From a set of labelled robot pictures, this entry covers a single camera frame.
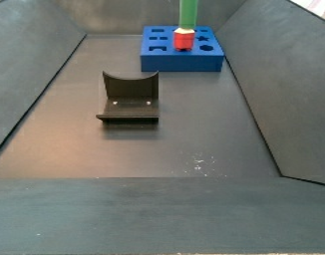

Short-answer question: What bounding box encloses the green oval peg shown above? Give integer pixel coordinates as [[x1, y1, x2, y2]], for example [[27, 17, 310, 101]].
[[178, 0, 198, 29]]

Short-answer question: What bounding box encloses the blue shape sorter board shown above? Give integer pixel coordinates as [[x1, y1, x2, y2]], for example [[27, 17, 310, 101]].
[[140, 26, 224, 72]]

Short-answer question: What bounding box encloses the black curved holder stand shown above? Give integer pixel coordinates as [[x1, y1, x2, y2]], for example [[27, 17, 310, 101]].
[[96, 73, 160, 122]]

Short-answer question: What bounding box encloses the red white-topped peg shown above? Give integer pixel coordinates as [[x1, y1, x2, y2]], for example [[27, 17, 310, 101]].
[[172, 28, 194, 51]]

